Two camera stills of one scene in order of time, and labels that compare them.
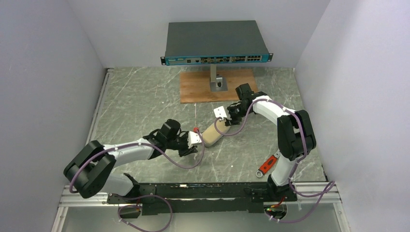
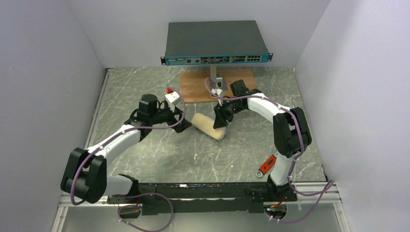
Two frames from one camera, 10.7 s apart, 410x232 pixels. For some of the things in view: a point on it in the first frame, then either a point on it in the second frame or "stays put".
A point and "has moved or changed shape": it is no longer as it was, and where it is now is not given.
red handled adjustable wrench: (268, 165) stays put
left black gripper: (186, 146) to (174, 118)
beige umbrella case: (211, 136) has moved or changed shape
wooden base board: (195, 86) stays put
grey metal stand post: (217, 83) stays put
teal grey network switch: (214, 42) stays put
